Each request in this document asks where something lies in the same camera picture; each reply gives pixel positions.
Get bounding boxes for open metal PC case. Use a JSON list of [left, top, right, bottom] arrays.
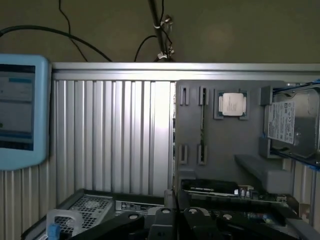
[[21, 187, 320, 240]]

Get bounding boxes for silver power supply with label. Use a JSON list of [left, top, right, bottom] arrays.
[[53, 194, 115, 237]]

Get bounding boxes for grey parts rack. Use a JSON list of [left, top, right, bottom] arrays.
[[174, 79, 320, 202]]

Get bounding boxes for blue plastic latch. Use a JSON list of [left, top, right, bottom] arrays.
[[48, 223, 61, 240]]

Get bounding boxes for silver CPU chip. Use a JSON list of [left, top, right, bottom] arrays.
[[216, 89, 250, 119]]

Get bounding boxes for hard disk with blue rails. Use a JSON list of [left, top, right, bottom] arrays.
[[259, 79, 320, 172]]

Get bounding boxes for blue framed teach pendant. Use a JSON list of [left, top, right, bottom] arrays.
[[0, 54, 53, 172]]

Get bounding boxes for metal pole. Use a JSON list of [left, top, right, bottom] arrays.
[[147, 0, 169, 63]]

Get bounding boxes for translucent plastic handle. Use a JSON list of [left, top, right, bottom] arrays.
[[45, 209, 84, 238]]

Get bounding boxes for thin black cable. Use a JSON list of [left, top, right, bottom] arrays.
[[58, 0, 89, 63], [134, 34, 158, 63]]

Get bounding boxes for thick black cable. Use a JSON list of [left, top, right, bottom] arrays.
[[0, 24, 113, 63]]

